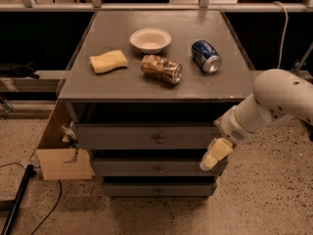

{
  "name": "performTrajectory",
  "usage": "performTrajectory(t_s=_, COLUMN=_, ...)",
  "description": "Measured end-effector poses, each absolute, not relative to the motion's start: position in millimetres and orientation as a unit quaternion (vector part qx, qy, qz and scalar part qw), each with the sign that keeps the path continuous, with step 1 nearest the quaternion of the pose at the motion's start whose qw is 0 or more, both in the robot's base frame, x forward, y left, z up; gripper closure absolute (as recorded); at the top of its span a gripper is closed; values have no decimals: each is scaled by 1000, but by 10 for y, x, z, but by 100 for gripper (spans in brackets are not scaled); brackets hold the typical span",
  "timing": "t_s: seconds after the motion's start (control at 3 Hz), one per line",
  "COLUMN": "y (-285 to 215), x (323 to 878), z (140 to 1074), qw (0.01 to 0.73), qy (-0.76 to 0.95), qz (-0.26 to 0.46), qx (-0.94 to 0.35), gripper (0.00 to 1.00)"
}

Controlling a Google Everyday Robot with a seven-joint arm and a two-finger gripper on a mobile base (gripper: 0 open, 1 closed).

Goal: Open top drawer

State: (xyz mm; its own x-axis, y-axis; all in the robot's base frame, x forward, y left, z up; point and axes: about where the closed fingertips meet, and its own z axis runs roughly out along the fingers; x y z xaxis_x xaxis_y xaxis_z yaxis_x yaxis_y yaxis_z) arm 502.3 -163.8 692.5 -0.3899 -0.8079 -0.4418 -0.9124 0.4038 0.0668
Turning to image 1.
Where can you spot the cardboard box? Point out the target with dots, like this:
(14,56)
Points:
(58,161)

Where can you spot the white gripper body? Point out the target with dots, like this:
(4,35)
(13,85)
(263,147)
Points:
(232,127)

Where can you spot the plastic items in box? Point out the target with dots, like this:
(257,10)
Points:
(69,136)

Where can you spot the white paper bowl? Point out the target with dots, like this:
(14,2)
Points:
(150,40)

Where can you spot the grey drawer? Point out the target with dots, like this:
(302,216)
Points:
(153,167)
(159,190)
(100,136)

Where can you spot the grey middle drawer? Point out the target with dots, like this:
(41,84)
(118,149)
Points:
(153,167)

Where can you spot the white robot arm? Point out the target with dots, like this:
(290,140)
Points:
(277,95)

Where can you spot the grey drawer cabinet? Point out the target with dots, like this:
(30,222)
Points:
(127,96)

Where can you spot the metal clamp bracket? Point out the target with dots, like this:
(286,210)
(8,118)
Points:
(298,64)

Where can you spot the grey bottom drawer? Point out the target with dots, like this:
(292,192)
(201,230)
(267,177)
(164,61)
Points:
(159,190)

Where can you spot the yellow sponge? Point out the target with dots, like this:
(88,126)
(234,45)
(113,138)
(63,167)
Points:
(108,62)

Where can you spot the grey top drawer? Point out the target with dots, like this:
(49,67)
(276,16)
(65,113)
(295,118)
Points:
(100,136)

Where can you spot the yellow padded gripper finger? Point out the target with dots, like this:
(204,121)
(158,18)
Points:
(218,149)

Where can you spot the black floor bar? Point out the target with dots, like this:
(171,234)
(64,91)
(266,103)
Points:
(11,207)

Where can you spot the blue soda can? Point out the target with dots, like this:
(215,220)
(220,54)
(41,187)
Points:
(206,56)

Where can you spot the black object on ledge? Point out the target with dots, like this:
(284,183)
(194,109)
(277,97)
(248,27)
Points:
(18,70)

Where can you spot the crushed brown can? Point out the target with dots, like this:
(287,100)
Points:
(160,68)

